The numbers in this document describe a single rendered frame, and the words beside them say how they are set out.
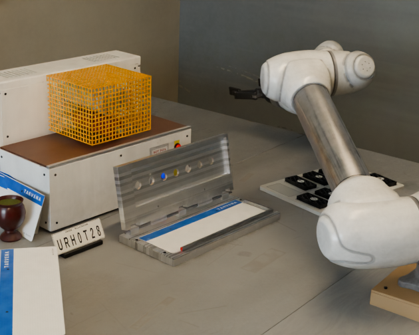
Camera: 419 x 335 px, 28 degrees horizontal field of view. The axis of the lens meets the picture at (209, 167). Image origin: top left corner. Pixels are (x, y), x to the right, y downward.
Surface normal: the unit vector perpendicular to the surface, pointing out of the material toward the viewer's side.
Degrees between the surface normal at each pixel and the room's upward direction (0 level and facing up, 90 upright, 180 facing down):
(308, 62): 27
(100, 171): 90
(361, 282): 0
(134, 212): 79
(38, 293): 0
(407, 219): 47
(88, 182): 90
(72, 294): 0
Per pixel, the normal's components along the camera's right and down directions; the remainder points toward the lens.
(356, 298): 0.04, -0.94
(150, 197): 0.73, 0.07
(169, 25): 0.79, 0.24
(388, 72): -0.61, 0.25
